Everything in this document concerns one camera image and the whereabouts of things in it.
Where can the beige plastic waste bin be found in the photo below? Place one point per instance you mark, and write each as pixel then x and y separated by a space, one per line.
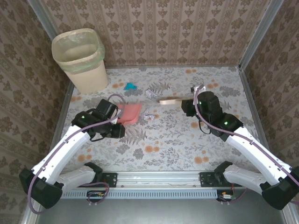
pixel 88 79

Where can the aluminium frame post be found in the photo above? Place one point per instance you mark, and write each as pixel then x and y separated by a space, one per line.
pixel 261 32
pixel 42 16

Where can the beige hand brush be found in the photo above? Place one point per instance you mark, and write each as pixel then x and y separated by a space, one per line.
pixel 170 100

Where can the green translucent bin liner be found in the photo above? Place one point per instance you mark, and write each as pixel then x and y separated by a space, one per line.
pixel 98 58

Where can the aluminium mounting rail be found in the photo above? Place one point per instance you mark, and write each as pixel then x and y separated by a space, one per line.
pixel 158 178

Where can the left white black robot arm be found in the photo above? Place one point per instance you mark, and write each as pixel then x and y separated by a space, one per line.
pixel 65 149

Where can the pink plastic dustpan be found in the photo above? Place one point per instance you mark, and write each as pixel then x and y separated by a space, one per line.
pixel 132 113

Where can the small connector board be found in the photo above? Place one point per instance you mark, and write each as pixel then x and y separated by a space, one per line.
pixel 226 196
pixel 95 194

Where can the white paper scrap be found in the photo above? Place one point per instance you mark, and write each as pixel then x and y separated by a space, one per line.
pixel 151 94
pixel 149 116

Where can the grey steel panel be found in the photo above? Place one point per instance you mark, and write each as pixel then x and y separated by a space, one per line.
pixel 151 212

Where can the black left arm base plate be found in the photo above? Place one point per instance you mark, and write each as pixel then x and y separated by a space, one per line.
pixel 112 179

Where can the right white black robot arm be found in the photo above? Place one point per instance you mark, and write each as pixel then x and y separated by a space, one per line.
pixel 257 151

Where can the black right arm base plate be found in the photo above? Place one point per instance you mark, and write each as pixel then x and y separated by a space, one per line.
pixel 205 179

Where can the teal paper scrap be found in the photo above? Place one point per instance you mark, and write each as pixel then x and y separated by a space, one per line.
pixel 129 86

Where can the aluminium table side rail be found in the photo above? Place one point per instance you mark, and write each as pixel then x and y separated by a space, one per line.
pixel 254 112
pixel 64 112

